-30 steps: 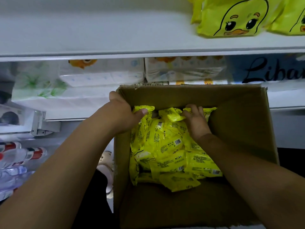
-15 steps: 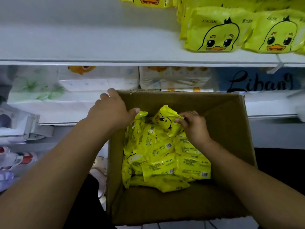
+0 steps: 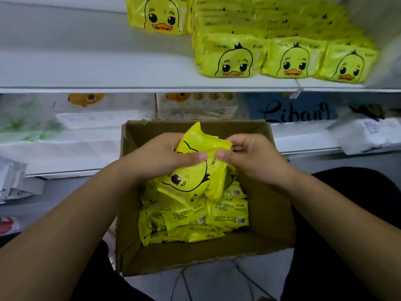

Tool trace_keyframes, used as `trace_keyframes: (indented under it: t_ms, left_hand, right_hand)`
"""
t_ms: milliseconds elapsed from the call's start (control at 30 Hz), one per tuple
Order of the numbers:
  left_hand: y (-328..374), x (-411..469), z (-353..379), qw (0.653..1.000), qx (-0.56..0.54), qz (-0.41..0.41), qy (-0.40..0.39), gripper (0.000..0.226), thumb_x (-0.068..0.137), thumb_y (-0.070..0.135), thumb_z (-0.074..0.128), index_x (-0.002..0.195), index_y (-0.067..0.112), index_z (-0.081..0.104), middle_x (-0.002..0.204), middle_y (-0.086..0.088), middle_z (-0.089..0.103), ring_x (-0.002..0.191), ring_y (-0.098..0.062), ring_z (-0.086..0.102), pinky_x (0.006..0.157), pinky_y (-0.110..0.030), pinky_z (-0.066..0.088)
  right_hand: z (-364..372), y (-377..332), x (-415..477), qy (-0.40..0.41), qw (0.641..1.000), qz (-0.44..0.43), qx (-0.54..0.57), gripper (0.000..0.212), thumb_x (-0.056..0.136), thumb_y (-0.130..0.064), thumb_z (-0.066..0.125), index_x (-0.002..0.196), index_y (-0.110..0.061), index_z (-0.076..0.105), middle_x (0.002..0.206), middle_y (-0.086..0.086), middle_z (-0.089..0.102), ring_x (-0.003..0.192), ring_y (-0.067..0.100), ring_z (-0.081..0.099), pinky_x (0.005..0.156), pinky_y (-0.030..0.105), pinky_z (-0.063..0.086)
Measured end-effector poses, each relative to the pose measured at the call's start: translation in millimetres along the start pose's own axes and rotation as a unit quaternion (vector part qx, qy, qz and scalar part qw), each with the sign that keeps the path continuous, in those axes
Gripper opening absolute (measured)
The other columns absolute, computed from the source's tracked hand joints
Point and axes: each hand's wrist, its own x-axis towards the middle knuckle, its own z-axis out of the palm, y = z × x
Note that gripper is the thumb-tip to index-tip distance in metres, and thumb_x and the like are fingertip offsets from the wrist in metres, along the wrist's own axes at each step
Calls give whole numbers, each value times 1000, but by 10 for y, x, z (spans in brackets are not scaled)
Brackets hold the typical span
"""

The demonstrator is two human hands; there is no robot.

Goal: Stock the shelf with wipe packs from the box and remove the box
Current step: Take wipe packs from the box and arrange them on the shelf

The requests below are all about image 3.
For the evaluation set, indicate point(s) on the white pegboard shelf unit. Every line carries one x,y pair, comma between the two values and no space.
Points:
15,178

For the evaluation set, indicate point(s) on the green white tissue pack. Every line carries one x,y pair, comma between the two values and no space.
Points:
28,119

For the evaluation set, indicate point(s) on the person's black trousers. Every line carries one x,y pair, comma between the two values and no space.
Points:
351,185

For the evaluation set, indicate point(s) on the white metal shelf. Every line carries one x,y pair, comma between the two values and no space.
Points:
94,65

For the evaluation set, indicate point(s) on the person's right hand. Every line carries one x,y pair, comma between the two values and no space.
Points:
260,156

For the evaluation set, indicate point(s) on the person's right forearm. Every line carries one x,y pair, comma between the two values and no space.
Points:
351,228

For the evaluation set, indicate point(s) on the brown cardboard box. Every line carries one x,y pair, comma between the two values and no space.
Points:
269,210

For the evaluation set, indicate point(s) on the person's left hand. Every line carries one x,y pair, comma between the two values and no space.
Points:
156,158

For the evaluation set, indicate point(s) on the blue white roll pack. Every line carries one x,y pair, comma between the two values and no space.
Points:
366,134

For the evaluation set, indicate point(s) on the person's left forearm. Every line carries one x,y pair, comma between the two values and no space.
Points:
62,241

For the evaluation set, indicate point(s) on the metal frame stool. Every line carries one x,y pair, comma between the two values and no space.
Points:
178,286

